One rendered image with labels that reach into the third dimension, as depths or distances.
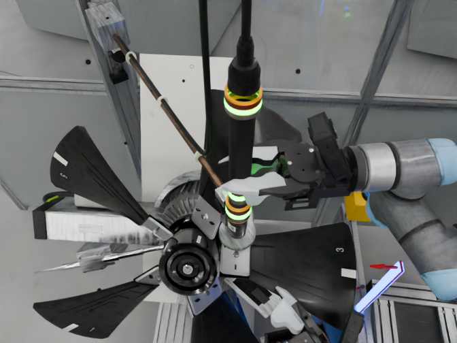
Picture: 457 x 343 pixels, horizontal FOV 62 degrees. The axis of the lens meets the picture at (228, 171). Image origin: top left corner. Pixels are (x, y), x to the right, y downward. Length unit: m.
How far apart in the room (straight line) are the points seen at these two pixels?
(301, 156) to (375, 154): 0.11
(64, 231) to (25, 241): 1.41
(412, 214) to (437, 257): 0.08
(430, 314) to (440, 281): 1.35
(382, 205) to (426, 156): 0.13
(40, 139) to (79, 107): 0.32
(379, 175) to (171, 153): 0.57
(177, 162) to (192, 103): 0.16
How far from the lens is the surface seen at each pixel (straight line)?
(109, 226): 0.98
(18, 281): 2.34
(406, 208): 0.69
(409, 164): 0.61
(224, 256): 0.82
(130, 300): 0.94
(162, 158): 1.01
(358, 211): 1.11
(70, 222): 1.01
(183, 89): 0.97
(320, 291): 0.84
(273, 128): 0.71
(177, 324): 1.96
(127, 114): 1.36
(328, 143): 0.51
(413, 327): 1.97
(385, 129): 1.61
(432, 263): 0.67
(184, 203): 0.91
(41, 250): 2.37
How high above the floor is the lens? 1.95
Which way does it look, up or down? 55 degrees down
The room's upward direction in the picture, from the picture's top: straight up
